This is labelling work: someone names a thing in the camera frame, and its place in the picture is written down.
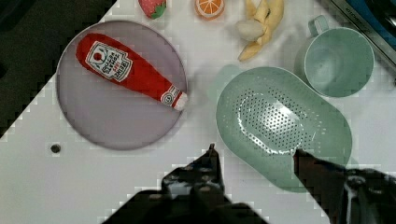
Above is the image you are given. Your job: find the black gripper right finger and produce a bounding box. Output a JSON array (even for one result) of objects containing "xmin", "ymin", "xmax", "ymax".
[{"xmin": 293, "ymin": 149, "xmax": 396, "ymax": 224}]

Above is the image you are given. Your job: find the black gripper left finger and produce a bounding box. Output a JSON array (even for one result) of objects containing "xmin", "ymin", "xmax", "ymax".
[{"xmin": 161, "ymin": 143, "xmax": 225, "ymax": 199}]

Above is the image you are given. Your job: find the green plastic strainer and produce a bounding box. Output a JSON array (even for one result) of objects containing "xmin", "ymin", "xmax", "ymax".
[{"xmin": 207, "ymin": 65, "xmax": 352, "ymax": 192}]

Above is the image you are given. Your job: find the purple round plate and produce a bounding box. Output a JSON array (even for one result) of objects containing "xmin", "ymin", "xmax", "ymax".
[{"xmin": 55, "ymin": 20, "xmax": 189, "ymax": 151}]

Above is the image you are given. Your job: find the green plastic mug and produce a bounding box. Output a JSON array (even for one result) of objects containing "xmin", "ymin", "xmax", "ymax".
[{"xmin": 294, "ymin": 15, "xmax": 375, "ymax": 98}]

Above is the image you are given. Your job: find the red plush ketchup bottle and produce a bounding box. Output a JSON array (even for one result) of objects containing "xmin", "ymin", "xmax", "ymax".
[{"xmin": 76, "ymin": 33, "xmax": 189, "ymax": 111}]

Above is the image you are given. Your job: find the plush orange slice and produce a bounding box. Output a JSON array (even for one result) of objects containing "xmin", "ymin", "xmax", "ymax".
[{"xmin": 194, "ymin": 0, "xmax": 225, "ymax": 21}]

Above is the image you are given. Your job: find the plush peeled banana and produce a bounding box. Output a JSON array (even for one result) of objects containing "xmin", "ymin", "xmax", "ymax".
[{"xmin": 235, "ymin": 0, "xmax": 285, "ymax": 62}]

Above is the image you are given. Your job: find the plush strawberry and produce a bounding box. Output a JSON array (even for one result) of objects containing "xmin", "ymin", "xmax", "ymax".
[{"xmin": 138, "ymin": 0, "xmax": 167, "ymax": 20}]

